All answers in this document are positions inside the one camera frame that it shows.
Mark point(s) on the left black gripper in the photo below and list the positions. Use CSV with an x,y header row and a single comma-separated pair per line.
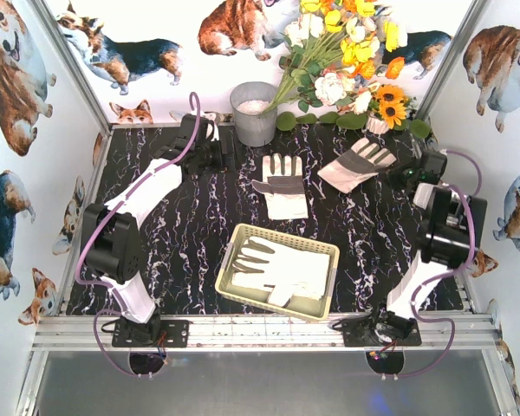
x,y
225,147

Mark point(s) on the small sunflower pot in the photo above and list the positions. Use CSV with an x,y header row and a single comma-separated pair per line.
x,y
390,108

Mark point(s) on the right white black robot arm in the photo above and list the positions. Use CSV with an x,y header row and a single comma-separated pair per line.
x,y
447,240

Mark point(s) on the grey cuffed glove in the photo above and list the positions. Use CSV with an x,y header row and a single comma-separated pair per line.
x,y
362,161

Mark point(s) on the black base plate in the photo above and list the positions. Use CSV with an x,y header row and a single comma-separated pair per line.
x,y
361,332
169,333

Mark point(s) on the artificial flower bouquet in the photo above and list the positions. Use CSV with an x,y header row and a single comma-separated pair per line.
x,y
335,55

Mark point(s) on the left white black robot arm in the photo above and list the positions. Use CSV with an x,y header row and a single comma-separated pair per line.
x,y
110,242

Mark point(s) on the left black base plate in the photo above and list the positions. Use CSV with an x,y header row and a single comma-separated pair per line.
x,y
169,333

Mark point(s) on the beige plastic storage basket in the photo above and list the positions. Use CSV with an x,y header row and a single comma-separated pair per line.
x,y
298,307

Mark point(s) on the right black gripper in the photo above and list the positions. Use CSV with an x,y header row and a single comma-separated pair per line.
x,y
400,174

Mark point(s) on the white glove green fingertips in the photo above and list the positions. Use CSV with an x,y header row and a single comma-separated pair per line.
x,y
281,271

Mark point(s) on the grey metal bucket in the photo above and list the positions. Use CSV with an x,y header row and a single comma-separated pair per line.
x,y
254,116

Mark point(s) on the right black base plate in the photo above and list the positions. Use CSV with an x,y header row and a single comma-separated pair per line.
x,y
361,332

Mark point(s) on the aluminium front frame rail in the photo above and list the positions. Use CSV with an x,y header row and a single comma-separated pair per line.
x,y
247,333

